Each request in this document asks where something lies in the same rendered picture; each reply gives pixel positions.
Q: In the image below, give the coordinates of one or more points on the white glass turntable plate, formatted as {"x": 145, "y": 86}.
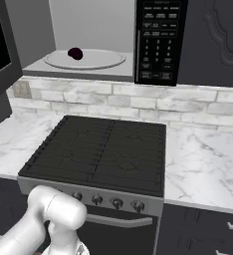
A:
{"x": 98, "y": 59}

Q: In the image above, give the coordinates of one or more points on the black microwave oven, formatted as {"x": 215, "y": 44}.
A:
{"x": 160, "y": 40}

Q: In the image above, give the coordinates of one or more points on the grey wall socket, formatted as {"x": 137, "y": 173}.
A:
{"x": 22, "y": 89}

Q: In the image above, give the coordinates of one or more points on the black hob with grates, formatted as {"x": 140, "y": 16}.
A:
{"x": 102, "y": 149}

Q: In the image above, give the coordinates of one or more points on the dark grey wall cupboard door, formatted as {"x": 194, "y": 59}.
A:
{"x": 214, "y": 43}

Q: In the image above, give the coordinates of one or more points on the grey stove knob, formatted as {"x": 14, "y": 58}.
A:
{"x": 117, "y": 203}
{"x": 97, "y": 199}
{"x": 138, "y": 206}
{"x": 77, "y": 196}

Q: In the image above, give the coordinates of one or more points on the dark grey drawer front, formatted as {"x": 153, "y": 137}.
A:
{"x": 188, "y": 247}
{"x": 198, "y": 219}

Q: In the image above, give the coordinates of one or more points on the black oven door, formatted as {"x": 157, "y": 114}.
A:
{"x": 121, "y": 240}

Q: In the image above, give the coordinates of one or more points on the black microwave door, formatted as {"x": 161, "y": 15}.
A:
{"x": 2, "y": 40}

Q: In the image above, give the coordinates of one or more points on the dark red round food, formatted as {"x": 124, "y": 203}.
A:
{"x": 75, "y": 53}

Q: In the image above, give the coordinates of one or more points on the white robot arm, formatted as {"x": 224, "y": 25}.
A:
{"x": 53, "y": 209}

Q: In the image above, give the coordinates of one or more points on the dark grey base cupboard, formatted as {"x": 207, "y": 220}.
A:
{"x": 5, "y": 205}

